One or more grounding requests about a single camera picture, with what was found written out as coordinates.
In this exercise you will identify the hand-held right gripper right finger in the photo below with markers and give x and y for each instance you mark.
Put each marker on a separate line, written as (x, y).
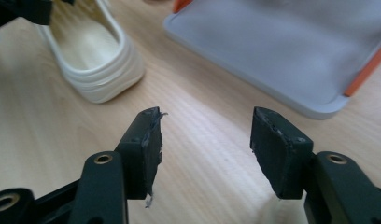
(279, 155)

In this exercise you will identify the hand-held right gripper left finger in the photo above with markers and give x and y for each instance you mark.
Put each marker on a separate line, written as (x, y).
(142, 155)

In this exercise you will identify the cream clog shoe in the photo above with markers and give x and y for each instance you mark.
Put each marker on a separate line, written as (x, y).
(98, 84)

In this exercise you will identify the grey shoe rack orange posts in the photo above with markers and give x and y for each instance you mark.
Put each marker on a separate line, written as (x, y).
(272, 46)

